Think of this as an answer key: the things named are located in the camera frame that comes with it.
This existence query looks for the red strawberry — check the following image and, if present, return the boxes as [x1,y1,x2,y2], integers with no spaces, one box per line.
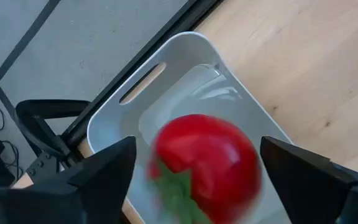
[146,113,263,224]

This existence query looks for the small grey plastic basket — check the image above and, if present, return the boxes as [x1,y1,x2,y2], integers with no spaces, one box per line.
[86,30,293,224]

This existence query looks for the black curved frame bracket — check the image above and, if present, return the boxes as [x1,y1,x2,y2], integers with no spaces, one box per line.
[14,99,92,158]

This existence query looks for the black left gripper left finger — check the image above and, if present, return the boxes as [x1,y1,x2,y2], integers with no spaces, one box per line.
[0,136,137,224]

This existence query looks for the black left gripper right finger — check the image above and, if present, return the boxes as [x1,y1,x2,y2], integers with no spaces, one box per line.
[259,136,358,224]

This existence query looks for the black cabinet cable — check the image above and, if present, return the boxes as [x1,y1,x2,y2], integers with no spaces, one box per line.
[0,107,24,180]

